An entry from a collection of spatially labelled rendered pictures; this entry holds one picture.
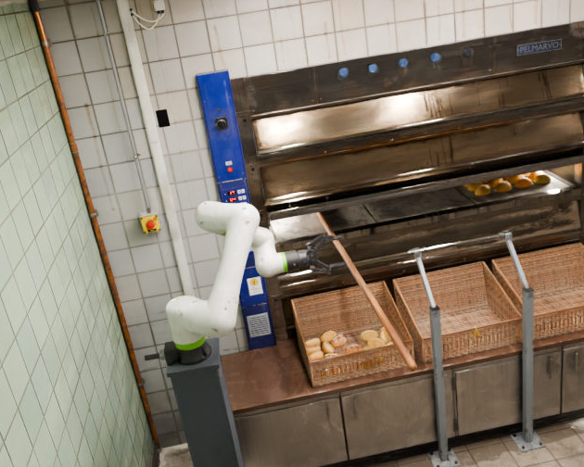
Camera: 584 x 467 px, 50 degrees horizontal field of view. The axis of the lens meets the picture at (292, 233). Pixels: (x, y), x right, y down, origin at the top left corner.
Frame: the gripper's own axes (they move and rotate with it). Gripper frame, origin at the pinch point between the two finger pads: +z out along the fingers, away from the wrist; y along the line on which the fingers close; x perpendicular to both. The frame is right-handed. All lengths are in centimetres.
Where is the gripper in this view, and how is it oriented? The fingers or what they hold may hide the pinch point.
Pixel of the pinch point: (340, 250)
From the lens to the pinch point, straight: 293.8
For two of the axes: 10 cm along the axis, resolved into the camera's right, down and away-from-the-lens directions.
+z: 9.8, -1.9, 1.0
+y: 1.4, 9.1, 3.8
